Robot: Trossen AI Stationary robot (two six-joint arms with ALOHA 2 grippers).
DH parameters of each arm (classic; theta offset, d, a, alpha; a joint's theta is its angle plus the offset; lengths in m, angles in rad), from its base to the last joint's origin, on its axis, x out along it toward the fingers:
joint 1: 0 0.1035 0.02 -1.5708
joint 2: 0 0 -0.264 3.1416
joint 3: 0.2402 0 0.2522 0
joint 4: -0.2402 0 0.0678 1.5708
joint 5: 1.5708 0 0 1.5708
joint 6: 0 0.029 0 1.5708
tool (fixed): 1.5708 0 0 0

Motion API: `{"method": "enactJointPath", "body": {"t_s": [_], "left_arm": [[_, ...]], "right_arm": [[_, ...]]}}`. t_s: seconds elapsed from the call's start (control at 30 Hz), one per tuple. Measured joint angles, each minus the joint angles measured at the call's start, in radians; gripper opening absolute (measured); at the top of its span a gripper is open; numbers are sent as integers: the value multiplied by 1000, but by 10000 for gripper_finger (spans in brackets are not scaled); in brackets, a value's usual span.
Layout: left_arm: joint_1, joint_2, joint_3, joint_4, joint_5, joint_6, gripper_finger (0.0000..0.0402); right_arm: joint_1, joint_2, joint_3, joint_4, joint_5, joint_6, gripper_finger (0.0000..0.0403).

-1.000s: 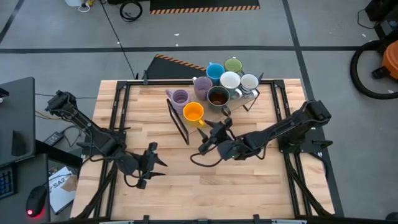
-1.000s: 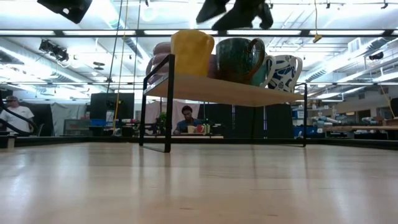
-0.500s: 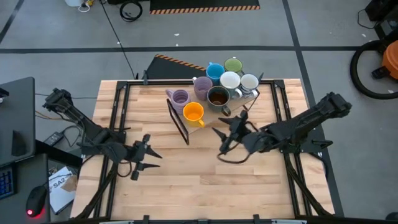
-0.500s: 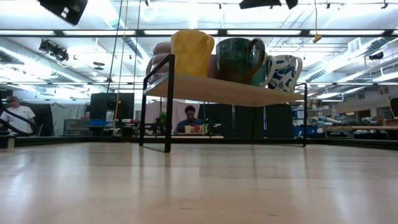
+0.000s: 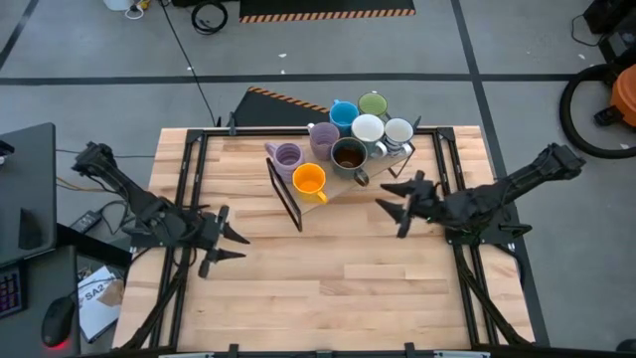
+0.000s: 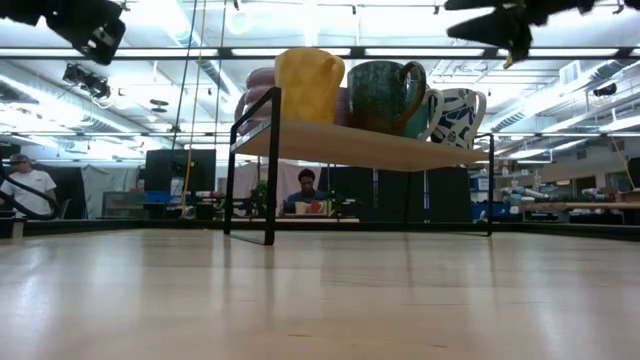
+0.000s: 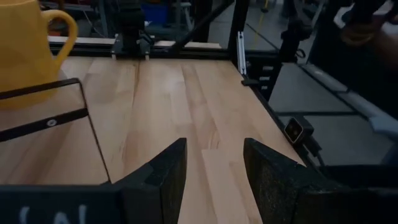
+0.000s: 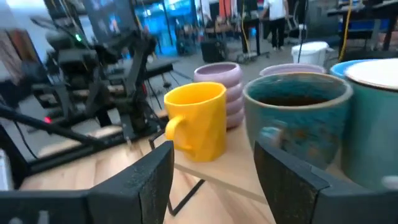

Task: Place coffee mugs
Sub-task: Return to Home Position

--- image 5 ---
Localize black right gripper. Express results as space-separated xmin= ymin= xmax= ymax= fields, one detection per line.
xmin=375 ymin=169 xmax=448 ymax=240

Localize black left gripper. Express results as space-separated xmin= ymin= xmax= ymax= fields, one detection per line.
xmin=186 ymin=204 xmax=251 ymax=278

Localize dark teal mug brown inside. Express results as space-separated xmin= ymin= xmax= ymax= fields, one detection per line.
xmin=330 ymin=136 xmax=372 ymax=188

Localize blue white patterned mug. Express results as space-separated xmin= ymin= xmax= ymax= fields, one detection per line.
xmin=383 ymin=116 xmax=416 ymax=159

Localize teal mug white handle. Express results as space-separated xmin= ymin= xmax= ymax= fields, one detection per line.
xmin=350 ymin=113 xmax=390 ymax=159

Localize yellow faceted mug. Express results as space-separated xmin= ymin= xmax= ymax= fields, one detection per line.
xmin=291 ymin=162 xmax=330 ymax=205

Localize lilac mug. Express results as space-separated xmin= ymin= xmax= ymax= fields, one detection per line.
xmin=306 ymin=121 xmax=342 ymax=161

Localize green mug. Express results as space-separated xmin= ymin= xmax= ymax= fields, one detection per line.
xmin=357 ymin=90 xmax=390 ymax=119

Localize purple ribbed mug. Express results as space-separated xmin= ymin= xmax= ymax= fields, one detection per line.
xmin=263 ymin=142 xmax=305 ymax=184

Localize wooden tilted rack board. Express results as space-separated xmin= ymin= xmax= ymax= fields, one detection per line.
xmin=265 ymin=148 xmax=417 ymax=234

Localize black hazard-striped floor mat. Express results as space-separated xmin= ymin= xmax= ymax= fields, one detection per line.
xmin=232 ymin=86 xmax=333 ymax=128
xmin=238 ymin=0 xmax=416 ymax=24

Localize white printed booklet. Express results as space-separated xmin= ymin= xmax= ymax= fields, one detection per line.
xmin=77 ymin=265 xmax=125 ymax=344

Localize black power adapter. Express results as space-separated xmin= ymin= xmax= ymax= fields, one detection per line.
xmin=69 ymin=209 xmax=103 ymax=234

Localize black computer mouse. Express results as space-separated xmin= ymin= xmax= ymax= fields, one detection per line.
xmin=40 ymin=295 xmax=77 ymax=349

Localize dark grey computer monitor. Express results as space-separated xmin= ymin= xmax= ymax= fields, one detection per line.
xmin=0 ymin=122 xmax=58 ymax=268

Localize black computer desk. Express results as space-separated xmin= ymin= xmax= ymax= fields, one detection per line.
xmin=0 ymin=223 xmax=133 ymax=358

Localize black keyboard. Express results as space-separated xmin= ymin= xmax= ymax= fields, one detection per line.
xmin=0 ymin=263 xmax=27 ymax=320

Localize orange vacuum cleaner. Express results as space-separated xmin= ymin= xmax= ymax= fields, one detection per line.
xmin=593 ymin=63 xmax=636 ymax=129

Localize black equipment case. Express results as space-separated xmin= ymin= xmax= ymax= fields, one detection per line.
xmin=581 ymin=0 xmax=636 ymax=64

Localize black aluminium table frame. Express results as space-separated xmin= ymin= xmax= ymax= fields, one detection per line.
xmin=118 ymin=126 xmax=536 ymax=358

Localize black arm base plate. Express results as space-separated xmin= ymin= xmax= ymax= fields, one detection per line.
xmin=121 ymin=208 xmax=203 ymax=249
xmin=441 ymin=206 xmax=533 ymax=246

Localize yellow floor cable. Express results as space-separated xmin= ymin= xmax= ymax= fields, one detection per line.
xmin=56 ymin=176 xmax=95 ymax=193

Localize black vacuum hose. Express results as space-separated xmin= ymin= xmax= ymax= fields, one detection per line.
xmin=558 ymin=63 xmax=636 ymax=160

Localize long black floor cable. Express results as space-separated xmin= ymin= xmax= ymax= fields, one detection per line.
xmin=158 ymin=0 xmax=223 ymax=128

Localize coiled black cable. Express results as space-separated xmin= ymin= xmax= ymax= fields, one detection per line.
xmin=190 ymin=1 xmax=230 ymax=36

